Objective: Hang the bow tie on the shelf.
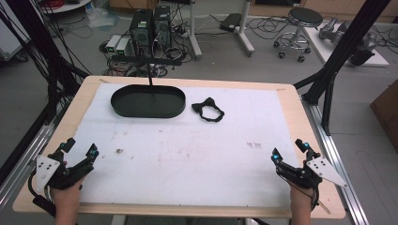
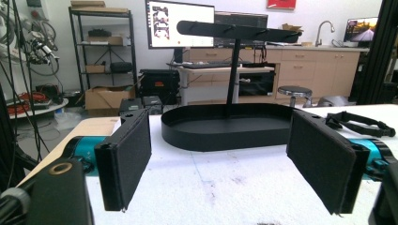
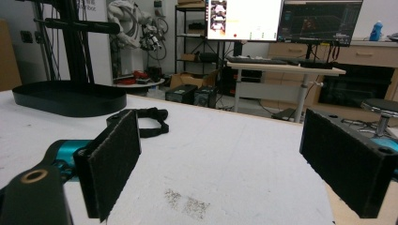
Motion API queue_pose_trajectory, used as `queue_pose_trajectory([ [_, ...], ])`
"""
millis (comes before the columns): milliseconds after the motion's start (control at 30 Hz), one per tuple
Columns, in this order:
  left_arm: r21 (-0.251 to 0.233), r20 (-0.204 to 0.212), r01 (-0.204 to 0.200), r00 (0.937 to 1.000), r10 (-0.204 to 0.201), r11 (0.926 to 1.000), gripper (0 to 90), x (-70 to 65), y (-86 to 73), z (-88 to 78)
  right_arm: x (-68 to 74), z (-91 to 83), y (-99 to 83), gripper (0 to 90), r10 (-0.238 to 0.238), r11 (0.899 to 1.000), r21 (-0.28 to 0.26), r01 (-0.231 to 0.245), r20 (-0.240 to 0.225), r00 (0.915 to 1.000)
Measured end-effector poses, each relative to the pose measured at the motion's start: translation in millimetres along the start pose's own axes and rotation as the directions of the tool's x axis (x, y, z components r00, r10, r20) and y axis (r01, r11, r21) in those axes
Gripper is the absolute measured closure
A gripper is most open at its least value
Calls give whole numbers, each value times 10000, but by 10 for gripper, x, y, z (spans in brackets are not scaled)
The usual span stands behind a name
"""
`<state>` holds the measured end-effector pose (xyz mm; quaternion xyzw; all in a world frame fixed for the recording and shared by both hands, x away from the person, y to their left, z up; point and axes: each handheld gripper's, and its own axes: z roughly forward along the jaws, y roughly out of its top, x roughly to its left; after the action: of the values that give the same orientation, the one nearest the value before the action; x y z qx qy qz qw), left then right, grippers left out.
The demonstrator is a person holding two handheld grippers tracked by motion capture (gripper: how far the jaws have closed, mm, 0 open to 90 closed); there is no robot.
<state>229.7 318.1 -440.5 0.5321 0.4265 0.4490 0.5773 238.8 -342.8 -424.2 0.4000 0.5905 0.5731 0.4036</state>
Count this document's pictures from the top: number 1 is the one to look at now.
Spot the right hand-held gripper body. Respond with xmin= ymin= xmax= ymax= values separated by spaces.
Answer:
xmin=275 ymin=156 xmax=348 ymax=190

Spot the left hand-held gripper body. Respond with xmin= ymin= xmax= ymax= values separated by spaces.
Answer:
xmin=35 ymin=153 xmax=95 ymax=195

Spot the black oval tray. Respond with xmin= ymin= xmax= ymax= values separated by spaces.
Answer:
xmin=110 ymin=83 xmax=187 ymax=119

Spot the black bow hair band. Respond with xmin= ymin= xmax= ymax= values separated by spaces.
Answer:
xmin=191 ymin=97 xmax=225 ymax=124

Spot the person's left hand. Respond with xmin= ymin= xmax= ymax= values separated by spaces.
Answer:
xmin=51 ymin=160 xmax=86 ymax=205

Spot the person's right hand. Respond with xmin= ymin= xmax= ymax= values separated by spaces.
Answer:
xmin=288 ymin=159 xmax=315 ymax=204

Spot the brown wooden cabinet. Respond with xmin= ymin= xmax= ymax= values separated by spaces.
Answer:
xmin=369 ymin=79 xmax=398 ymax=155

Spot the white table mat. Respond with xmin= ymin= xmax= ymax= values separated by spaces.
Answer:
xmin=63 ymin=82 xmax=300 ymax=209

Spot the white floor board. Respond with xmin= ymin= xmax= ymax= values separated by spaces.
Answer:
xmin=302 ymin=22 xmax=390 ymax=68

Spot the black T-shaped stand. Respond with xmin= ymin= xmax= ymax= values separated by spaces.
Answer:
xmin=111 ymin=54 xmax=183 ymax=87

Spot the grey and black robot part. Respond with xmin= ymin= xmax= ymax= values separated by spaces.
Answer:
xmin=347 ymin=32 xmax=378 ymax=67

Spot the small white power box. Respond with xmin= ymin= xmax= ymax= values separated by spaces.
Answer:
xmin=105 ymin=34 xmax=122 ymax=54
xmin=115 ymin=37 xmax=131 ymax=57

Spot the grey equipment case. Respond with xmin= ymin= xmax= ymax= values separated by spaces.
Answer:
xmin=0 ymin=17 xmax=31 ymax=63

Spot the white desk leg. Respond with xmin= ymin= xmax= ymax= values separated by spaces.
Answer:
xmin=187 ymin=0 xmax=204 ymax=61
xmin=236 ymin=0 xmax=256 ymax=58

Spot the black round rolling stool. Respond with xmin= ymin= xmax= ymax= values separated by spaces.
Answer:
xmin=273 ymin=7 xmax=324 ymax=63

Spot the black computer tower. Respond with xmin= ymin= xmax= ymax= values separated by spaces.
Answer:
xmin=129 ymin=8 xmax=155 ymax=58
xmin=152 ymin=5 xmax=174 ymax=50

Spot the clear plastic bag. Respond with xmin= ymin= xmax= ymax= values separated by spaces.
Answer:
xmin=84 ymin=5 xmax=121 ymax=30

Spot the white round table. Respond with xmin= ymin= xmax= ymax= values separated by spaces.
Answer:
xmin=38 ymin=0 xmax=94 ymax=15

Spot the black flat box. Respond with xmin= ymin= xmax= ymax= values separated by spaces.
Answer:
xmin=219 ymin=12 xmax=243 ymax=33

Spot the aluminium rail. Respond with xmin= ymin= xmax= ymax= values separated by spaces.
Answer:
xmin=0 ymin=102 xmax=69 ymax=211
xmin=299 ymin=93 xmax=371 ymax=225

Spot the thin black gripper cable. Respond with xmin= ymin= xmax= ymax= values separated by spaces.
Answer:
xmin=277 ymin=174 xmax=321 ymax=212

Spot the thick black gripper cable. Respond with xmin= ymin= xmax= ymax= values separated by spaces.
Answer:
xmin=27 ymin=170 xmax=58 ymax=218

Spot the black frame post with cables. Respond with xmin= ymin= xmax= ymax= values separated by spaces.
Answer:
xmin=0 ymin=0 xmax=92 ymax=127

